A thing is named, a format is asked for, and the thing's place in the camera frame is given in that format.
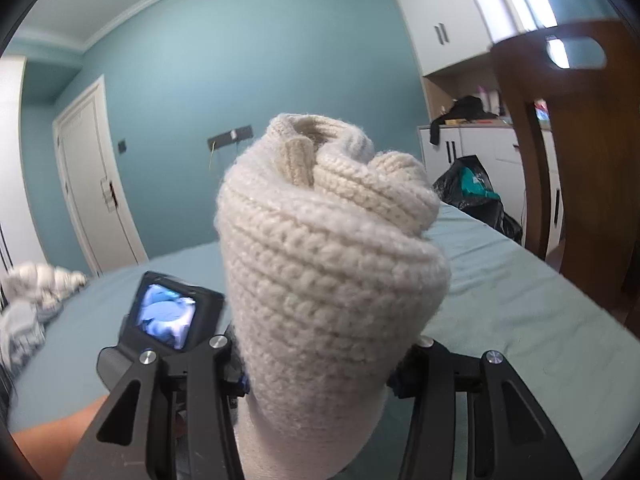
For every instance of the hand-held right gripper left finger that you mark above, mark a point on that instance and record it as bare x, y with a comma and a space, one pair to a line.
207, 375

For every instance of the cream knit sweater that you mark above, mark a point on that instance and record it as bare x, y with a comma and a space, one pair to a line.
325, 260

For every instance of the light blue bed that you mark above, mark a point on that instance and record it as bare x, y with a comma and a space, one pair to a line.
500, 285

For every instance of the dark wall switch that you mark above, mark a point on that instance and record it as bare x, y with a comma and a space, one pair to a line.
121, 146

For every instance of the grey wall socket panel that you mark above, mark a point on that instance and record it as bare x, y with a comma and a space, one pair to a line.
227, 137

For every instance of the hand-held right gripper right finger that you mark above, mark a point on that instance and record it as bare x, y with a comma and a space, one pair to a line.
430, 385

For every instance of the teal cloth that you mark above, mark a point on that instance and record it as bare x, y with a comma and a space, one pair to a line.
477, 185

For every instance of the white low cabinet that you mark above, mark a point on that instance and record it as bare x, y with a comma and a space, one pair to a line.
490, 145

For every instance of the person's left forearm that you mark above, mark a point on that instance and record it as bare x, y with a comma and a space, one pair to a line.
50, 440

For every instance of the pink bottle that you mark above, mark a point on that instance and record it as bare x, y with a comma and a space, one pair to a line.
483, 97

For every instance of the crumpled white grey blanket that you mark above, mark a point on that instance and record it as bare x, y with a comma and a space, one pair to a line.
35, 285

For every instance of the white wall cabinet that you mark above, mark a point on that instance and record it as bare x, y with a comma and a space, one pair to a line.
440, 15

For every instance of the black trash bag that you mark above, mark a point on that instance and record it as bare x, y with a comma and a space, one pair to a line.
480, 210

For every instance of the brown wooden chair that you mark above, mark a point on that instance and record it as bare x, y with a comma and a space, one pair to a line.
585, 185

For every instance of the white door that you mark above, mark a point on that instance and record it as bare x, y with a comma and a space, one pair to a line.
95, 185

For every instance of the black clothing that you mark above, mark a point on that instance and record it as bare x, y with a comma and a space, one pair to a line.
465, 107

